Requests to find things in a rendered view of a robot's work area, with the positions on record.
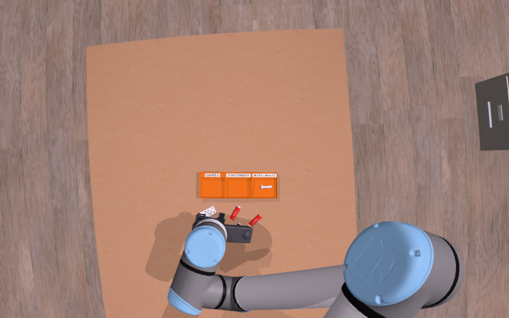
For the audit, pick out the white domino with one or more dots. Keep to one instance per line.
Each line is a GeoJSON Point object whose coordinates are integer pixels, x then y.
{"type": "Point", "coordinates": [210, 211]}

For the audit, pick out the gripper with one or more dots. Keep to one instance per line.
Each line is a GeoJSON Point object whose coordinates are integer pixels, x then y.
{"type": "Point", "coordinates": [200, 217]}

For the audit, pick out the red battery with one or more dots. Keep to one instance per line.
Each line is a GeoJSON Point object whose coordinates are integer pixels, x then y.
{"type": "Point", "coordinates": [235, 212]}
{"type": "Point", "coordinates": [254, 220]}

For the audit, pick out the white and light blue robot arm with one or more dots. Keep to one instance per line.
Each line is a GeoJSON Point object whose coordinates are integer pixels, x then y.
{"type": "Point", "coordinates": [391, 270]}

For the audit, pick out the orange bin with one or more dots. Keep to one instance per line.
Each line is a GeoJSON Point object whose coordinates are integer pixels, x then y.
{"type": "Point", "coordinates": [237, 185]}

